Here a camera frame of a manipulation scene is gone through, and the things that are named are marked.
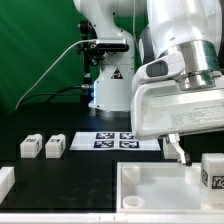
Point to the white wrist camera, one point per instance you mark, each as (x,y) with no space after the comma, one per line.
(164,68)

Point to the white sheet with tags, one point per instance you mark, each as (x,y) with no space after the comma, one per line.
(111,141)

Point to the white left obstacle wall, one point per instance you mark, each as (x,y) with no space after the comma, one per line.
(7,180)

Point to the white front table rail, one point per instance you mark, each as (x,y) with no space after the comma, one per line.
(109,219)

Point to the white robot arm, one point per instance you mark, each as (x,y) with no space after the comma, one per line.
(136,32)

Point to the white square tabletop part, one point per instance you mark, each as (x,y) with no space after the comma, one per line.
(160,188)

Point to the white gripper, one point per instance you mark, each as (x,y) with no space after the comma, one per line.
(161,109)

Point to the black camera stand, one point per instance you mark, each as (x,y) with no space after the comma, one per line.
(87,50)

